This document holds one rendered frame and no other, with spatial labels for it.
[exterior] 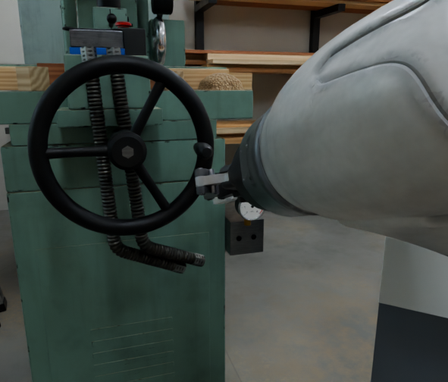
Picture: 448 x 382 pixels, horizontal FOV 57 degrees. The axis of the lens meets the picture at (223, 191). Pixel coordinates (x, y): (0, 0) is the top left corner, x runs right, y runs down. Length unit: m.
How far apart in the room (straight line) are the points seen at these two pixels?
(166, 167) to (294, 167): 0.66
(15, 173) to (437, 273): 0.74
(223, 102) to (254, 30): 2.71
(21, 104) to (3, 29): 2.53
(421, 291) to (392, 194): 0.47
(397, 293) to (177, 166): 0.49
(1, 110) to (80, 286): 0.38
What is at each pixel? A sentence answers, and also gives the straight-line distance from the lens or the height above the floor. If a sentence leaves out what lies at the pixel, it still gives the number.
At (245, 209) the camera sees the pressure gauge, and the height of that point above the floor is 0.65.
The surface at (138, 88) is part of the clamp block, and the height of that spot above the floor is 0.91.
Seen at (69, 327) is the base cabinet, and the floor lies 0.41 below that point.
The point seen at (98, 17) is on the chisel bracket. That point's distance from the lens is 0.97.
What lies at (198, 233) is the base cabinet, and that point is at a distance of 0.92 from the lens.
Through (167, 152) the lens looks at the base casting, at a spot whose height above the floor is 0.77.
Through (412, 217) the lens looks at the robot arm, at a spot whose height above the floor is 0.85.
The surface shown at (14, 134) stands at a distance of 0.86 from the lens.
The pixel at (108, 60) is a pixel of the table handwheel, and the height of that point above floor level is 0.95.
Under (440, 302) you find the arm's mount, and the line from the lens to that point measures 0.65.
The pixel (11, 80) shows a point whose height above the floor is 0.92.
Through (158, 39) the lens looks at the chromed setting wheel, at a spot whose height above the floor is 1.02.
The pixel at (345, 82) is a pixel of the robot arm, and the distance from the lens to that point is 0.18.
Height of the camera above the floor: 0.91
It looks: 14 degrees down
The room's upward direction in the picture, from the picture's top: straight up
